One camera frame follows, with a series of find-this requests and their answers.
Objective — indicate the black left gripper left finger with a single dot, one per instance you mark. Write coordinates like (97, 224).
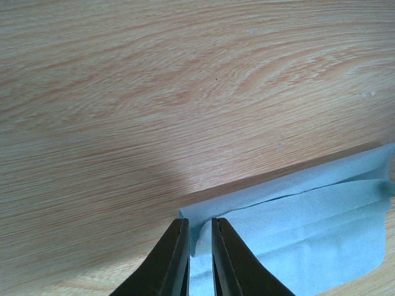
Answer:
(165, 271)

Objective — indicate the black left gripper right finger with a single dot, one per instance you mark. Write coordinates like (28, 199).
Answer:
(236, 271)

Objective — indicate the light blue cleaning cloth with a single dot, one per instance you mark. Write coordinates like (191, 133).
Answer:
(314, 229)

